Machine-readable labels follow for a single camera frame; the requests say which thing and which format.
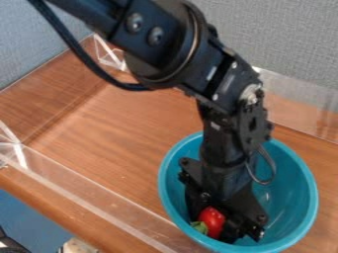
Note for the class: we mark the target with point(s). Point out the clear acrylic corner bracket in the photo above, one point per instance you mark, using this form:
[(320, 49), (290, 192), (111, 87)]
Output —
[(110, 56)]

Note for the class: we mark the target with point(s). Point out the clear acrylic front barrier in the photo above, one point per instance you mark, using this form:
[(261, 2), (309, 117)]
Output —
[(100, 216)]

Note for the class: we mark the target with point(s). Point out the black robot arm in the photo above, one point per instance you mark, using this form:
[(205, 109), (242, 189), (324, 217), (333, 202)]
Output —
[(174, 52)]

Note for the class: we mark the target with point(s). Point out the clear acrylic back barrier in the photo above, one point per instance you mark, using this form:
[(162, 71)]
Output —
[(301, 105)]

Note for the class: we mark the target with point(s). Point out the clear acrylic left bracket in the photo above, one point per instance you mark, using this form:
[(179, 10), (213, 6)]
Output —
[(11, 148)]

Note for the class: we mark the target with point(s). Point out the clear acrylic left barrier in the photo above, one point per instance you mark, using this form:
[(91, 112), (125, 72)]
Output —
[(23, 56)]

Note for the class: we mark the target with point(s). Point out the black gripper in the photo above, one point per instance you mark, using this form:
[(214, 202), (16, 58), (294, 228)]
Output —
[(226, 190)]

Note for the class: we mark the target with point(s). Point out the red toy strawberry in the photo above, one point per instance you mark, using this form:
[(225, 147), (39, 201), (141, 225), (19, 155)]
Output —
[(211, 220)]

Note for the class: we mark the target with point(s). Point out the clear acrylic barrier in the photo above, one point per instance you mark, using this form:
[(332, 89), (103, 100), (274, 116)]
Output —
[(23, 56), (301, 105), (100, 216)]

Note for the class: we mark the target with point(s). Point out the blue plastic bowl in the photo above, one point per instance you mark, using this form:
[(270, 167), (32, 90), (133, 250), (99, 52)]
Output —
[(289, 199)]

